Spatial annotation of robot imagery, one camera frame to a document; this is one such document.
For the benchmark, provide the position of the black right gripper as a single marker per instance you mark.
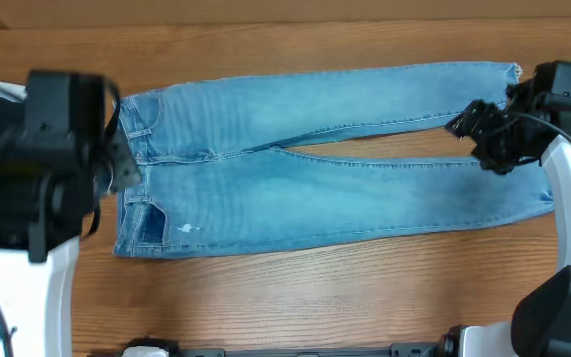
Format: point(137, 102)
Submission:
point(487, 137)

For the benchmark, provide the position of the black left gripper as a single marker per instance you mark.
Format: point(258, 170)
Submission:
point(118, 162)

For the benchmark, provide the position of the light blue denim jeans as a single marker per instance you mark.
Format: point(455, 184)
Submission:
point(224, 171)

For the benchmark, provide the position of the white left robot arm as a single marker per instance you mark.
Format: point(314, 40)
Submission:
point(49, 181)

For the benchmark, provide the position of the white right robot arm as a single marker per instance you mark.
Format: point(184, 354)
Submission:
point(541, 322)

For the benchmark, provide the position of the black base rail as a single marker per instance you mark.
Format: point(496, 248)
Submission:
point(145, 347)

